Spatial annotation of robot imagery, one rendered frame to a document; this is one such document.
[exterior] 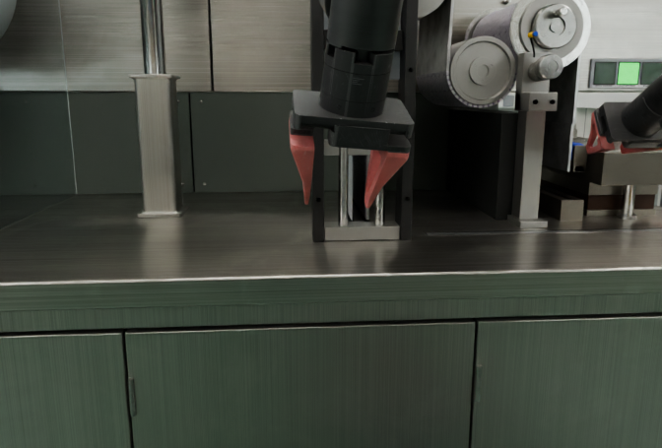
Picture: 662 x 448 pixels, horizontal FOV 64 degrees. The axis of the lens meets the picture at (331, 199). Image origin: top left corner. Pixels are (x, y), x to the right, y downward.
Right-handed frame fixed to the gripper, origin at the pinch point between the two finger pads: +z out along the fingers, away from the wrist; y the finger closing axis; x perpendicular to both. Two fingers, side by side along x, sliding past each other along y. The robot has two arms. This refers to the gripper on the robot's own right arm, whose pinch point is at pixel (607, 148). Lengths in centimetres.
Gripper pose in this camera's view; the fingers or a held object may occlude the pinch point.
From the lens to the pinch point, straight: 100.4
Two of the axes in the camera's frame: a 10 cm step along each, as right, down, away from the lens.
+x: -0.3, -9.3, 3.7
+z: -0.6, 3.7, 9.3
